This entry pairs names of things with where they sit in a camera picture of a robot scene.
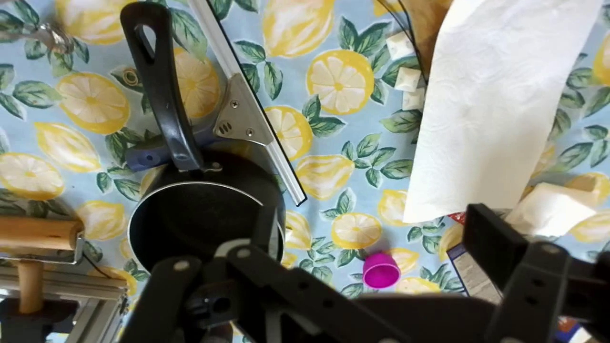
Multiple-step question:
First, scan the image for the small silver table utensil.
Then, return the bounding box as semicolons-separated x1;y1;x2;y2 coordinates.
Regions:
20;22;76;62

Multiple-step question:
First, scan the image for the white paper towel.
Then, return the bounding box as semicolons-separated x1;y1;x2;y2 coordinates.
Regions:
402;0;606;226

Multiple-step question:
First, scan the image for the printed cardboard carton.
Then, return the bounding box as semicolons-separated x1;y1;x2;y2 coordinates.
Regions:
444;211;505;306

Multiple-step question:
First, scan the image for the folded white napkin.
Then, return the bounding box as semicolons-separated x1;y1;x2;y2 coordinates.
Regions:
503;180;600;241

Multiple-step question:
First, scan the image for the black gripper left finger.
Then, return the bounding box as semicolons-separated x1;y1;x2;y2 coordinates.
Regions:
118;201;415;343

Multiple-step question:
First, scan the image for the small white cube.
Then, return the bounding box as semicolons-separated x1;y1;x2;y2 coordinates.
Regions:
400;85;428;114
392;64;424;91
384;30;415;62

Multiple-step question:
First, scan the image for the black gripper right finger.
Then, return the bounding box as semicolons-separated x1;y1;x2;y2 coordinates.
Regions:
461;201;610;343

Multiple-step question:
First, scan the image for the aluminium profile frame rack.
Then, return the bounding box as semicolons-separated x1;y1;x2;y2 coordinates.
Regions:
0;255;133;343

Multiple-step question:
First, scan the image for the black pot with handle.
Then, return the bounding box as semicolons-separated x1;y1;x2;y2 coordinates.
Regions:
118;0;287;276

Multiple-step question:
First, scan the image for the black brush wooden handle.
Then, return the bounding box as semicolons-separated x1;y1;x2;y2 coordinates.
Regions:
0;258;79;343

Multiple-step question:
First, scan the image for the small pink cup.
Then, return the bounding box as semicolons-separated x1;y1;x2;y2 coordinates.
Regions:
360;247;402;291

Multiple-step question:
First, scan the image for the wooden block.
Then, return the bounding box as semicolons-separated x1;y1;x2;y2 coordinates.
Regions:
0;213;85;268

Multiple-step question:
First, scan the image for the lemon print tablecloth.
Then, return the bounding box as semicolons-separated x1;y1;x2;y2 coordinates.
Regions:
0;0;610;343

